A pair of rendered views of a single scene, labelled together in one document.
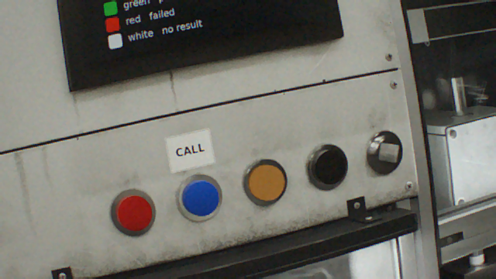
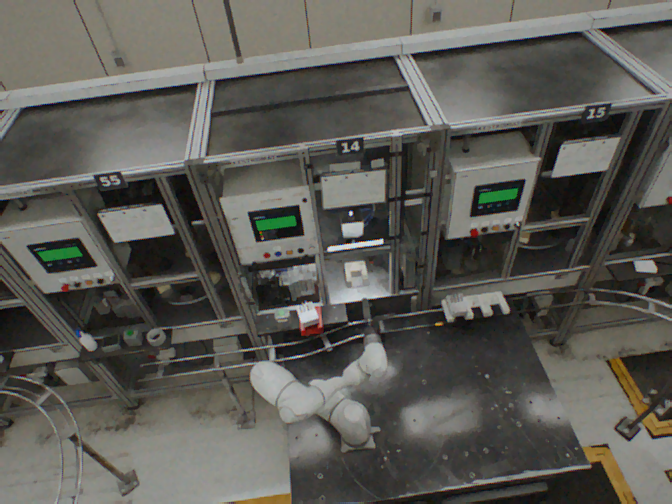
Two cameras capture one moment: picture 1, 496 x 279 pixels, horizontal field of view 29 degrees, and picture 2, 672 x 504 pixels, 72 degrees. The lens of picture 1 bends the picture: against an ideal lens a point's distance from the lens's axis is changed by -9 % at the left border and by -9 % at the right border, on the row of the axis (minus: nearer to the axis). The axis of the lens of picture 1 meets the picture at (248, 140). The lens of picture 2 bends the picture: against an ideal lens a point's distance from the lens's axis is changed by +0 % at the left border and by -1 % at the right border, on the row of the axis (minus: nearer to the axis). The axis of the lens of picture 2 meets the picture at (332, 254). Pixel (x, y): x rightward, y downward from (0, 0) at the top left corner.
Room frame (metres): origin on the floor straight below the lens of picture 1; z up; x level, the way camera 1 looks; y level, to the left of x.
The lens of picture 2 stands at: (-0.68, -0.78, 3.17)
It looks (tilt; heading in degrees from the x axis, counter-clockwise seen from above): 46 degrees down; 19
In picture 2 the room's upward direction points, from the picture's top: 7 degrees counter-clockwise
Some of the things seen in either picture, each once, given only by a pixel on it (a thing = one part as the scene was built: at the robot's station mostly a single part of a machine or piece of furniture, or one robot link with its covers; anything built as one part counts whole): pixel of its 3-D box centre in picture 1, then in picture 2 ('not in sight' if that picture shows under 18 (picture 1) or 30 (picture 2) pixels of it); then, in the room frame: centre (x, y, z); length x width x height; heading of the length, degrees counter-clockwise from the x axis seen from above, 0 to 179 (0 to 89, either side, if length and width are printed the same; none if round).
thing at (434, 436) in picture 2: not in sight; (417, 393); (0.60, -0.74, 0.66); 1.50 x 1.06 x 0.04; 110
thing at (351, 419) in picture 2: not in sight; (352, 420); (0.29, -0.44, 0.85); 0.18 x 0.16 x 0.22; 63
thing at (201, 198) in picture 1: (198, 198); not in sight; (0.86, 0.05, 1.42); 0.03 x 0.02 x 0.03; 110
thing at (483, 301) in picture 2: not in sight; (474, 309); (1.11, -1.02, 0.84); 0.36 x 0.14 x 0.10; 110
